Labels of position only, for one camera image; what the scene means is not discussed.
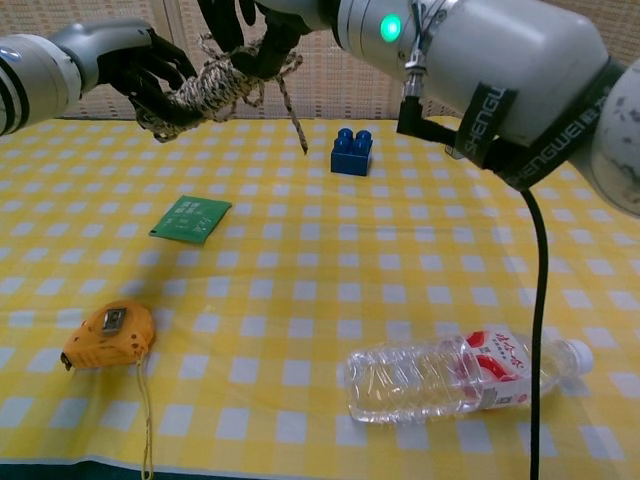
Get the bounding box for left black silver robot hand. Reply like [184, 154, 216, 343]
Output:
[49, 18, 202, 130]

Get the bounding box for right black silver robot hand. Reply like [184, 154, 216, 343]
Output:
[197, 0, 336, 80]

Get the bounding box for braided rope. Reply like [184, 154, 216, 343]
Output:
[134, 32, 310, 155]

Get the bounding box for woven folding screen panel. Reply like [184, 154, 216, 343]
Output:
[0, 0, 171, 121]
[154, 0, 416, 121]

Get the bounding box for blue building block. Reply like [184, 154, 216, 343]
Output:
[330, 128, 375, 177]

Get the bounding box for green sachet packet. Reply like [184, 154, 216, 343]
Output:
[148, 194, 234, 246]

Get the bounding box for yellow white checked tablecloth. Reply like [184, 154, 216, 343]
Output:
[0, 117, 640, 474]

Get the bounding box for orange tape measure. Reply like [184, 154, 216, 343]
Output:
[60, 298, 158, 476]

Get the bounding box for clear plastic water bottle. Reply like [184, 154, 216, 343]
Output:
[347, 329, 595, 425]

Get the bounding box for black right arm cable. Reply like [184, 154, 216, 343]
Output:
[397, 49, 551, 480]

